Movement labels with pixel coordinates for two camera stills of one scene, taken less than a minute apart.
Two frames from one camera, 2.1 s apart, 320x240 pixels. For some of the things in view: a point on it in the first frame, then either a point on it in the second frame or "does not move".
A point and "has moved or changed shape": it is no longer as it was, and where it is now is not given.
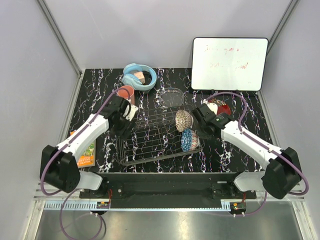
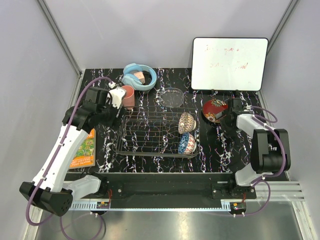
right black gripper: [206, 136] to [228, 130]
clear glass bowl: [171, 97] does not move
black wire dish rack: [154, 135] has moved or changed shape
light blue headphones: [130, 79] does not move
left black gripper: [124, 133] to [115, 121]
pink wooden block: [140, 75] does not move
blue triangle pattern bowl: [190, 140] has moved or changed shape
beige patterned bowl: [183, 120] has moved or changed shape
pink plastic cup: [123, 93] does not move
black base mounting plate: [114, 184] does not move
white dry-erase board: [228, 64] does not move
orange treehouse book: [88, 158] does not move
